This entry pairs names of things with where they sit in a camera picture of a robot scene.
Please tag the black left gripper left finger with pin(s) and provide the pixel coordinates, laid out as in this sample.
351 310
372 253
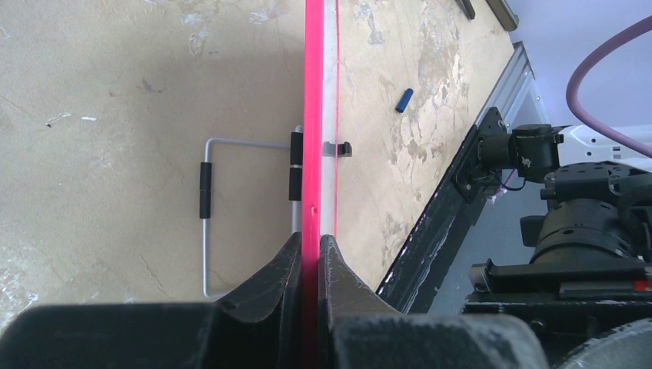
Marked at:
256 325

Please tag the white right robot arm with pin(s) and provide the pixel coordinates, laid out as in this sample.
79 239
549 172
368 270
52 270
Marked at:
586 291

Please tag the red framed whiteboard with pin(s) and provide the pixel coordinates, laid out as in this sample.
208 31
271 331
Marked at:
320 159

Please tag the blue marker cap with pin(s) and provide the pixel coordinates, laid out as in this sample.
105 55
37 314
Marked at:
404 100

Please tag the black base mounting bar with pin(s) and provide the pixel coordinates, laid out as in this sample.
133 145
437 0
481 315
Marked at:
424 260

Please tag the aluminium front frame rail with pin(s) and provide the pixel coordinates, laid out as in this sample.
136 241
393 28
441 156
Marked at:
515 99

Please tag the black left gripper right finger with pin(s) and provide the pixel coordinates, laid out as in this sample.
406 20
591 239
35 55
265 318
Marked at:
357 329

